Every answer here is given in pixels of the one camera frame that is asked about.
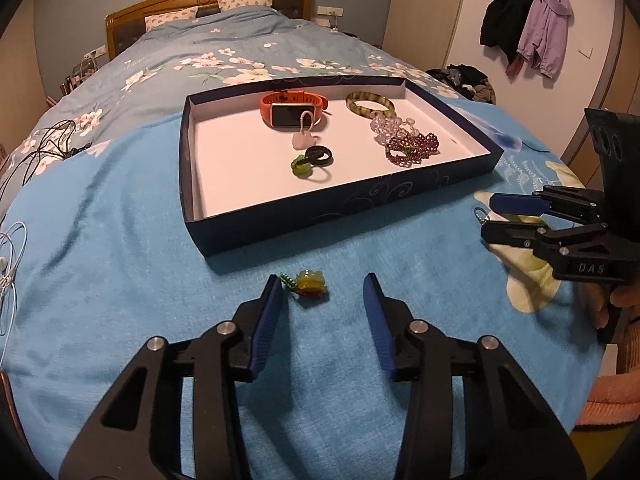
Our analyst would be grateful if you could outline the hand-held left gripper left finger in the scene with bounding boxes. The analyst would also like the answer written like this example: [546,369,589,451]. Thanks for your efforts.
[59,274,285,480]

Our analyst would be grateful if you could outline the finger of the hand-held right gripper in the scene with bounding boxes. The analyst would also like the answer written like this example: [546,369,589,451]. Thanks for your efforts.
[487,185,607,222]
[480,220,611,264]

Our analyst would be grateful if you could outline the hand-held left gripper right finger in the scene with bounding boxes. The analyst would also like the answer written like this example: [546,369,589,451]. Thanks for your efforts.
[363,272,586,480]

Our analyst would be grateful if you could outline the yellow green pendant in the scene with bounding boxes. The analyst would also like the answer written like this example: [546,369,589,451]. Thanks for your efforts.
[278,269,330,302]

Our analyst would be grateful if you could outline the purple bead bracelet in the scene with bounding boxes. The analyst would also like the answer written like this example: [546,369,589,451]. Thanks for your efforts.
[384,131,441,168]

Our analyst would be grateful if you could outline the clear bead bracelet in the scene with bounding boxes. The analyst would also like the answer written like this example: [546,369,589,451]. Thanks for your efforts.
[369,112,418,148]

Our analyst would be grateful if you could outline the dark blue box tray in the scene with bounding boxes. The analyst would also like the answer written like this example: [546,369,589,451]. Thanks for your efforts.
[179,75,505,260]

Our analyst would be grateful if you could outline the black ring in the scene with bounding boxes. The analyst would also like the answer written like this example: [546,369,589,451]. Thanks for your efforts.
[291,144,335,181]

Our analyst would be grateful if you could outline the pink pendant with cord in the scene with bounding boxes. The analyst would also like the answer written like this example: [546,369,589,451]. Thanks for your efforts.
[291,111,317,150]

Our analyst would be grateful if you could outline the person's right forearm orange sleeve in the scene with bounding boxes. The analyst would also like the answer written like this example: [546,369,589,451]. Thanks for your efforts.
[572,320,640,428]

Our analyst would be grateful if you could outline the person's right hand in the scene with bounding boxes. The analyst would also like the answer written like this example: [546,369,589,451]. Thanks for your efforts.
[582,280,640,329]

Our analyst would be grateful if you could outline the wooden door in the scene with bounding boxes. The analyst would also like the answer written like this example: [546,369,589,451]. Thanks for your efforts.
[560,0,640,166]

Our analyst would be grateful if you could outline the pile of dark clothes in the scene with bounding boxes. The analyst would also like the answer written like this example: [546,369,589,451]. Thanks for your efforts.
[425,63,497,106]

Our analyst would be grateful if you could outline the bright blue blanket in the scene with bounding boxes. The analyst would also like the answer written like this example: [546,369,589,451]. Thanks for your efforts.
[0,95,606,480]

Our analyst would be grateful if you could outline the purple jacket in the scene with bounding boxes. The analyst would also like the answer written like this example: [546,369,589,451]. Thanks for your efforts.
[505,0,573,79]

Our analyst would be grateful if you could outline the black jacket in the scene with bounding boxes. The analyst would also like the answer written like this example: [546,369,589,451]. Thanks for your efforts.
[480,0,533,63]

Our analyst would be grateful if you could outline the green stone bangle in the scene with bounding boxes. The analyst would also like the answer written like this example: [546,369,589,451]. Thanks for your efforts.
[346,91,396,117]

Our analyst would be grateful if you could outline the orange smartwatch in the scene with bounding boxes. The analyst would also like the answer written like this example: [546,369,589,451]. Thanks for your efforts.
[259,89,331,128]

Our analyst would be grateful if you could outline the yellow cloth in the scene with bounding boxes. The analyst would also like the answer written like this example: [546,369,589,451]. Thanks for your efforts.
[572,425,623,480]

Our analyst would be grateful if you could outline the blue floral duvet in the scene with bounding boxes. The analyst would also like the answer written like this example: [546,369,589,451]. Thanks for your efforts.
[0,7,453,221]

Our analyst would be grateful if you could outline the cluttered nightstand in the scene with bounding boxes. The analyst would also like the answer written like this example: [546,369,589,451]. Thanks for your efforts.
[47,65,96,106]

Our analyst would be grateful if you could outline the floral pillow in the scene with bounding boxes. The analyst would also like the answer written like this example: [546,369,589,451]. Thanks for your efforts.
[217,0,275,12]
[145,6,200,31]

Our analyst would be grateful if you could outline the black cables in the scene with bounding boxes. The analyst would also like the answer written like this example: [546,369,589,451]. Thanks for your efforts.
[0,119,93,221]

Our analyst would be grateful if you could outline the white earphone cable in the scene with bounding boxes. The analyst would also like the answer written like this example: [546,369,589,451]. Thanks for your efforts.
[0,222,28,361]

